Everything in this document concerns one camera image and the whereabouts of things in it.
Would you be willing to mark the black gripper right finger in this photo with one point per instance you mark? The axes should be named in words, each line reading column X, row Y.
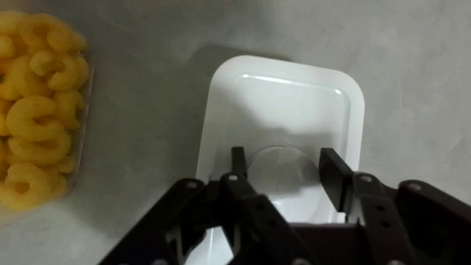
column 417, row 221

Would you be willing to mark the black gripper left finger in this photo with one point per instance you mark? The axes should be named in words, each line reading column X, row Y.
column 255, row 221

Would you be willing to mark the white container lid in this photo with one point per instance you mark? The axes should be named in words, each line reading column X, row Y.
column 285, row 104

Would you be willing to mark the clear plastic container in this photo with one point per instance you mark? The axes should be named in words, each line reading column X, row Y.
column 74, row 148

